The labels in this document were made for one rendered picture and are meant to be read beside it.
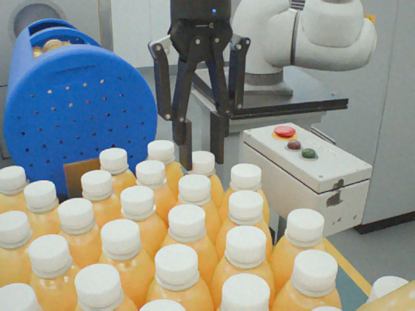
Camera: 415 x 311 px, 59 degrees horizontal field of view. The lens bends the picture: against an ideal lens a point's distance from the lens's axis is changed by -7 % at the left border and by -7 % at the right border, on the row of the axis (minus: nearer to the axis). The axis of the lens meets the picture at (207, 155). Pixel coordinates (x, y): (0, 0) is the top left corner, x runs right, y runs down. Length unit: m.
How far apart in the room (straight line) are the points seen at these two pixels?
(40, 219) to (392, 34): 1.78
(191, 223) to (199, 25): 0.23
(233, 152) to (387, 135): 1.22
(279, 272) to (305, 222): 0.06
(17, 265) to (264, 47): 0.83
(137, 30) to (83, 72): 5.22
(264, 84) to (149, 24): 4.89
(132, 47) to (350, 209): 5.49
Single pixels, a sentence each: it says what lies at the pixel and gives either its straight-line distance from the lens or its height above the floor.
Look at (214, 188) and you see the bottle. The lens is 0.55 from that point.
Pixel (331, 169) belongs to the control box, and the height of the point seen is 1.10.
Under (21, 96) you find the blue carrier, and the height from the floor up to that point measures 1.17.
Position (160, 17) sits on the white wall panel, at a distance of 5.95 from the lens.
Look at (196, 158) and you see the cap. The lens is 0.54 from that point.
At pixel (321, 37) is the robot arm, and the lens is 1.04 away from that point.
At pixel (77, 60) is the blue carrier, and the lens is 0.70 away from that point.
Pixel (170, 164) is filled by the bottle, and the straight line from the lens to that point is 0.59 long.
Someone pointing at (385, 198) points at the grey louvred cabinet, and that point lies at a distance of 2.38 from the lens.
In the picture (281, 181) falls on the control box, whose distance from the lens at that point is 0.59.
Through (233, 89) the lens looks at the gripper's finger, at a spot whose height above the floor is 1.20.
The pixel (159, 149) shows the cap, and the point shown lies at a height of 1.11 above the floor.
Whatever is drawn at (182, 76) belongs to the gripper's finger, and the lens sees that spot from 0.49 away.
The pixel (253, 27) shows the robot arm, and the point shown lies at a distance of 1.07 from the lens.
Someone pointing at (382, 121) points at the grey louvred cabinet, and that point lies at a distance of 2.10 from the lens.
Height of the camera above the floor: 1.33
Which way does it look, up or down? 24 degrees down
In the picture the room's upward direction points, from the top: straight up
